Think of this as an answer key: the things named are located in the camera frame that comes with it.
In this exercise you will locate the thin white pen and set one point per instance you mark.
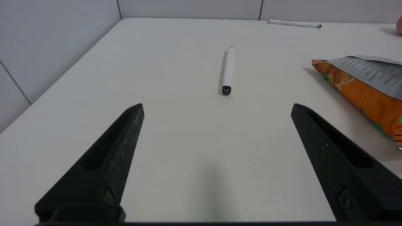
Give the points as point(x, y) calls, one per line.
point(294, 24)

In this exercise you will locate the orange snack bag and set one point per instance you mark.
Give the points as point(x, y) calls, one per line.
point(367, 84)

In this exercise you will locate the thick white marker black caps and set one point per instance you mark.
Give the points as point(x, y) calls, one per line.
point(228, 69)

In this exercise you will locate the pink peach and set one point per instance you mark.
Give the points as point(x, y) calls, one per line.
point(399, 25)

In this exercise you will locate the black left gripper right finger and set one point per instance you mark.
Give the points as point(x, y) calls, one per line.
point(342, 169)

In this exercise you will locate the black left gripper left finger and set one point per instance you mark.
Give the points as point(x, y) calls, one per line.
point(106, 163)

